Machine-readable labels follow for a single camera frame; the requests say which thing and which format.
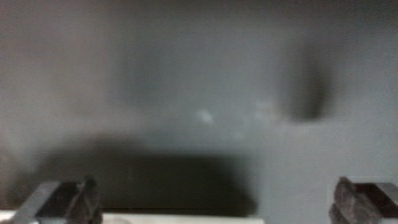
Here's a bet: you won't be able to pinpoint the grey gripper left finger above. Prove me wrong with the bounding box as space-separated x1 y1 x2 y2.
11 177 104 224

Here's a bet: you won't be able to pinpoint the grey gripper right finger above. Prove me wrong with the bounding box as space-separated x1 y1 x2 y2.
329 177 398 224

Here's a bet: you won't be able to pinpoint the small white drawer box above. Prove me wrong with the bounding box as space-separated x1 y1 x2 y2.
0 210 267 224

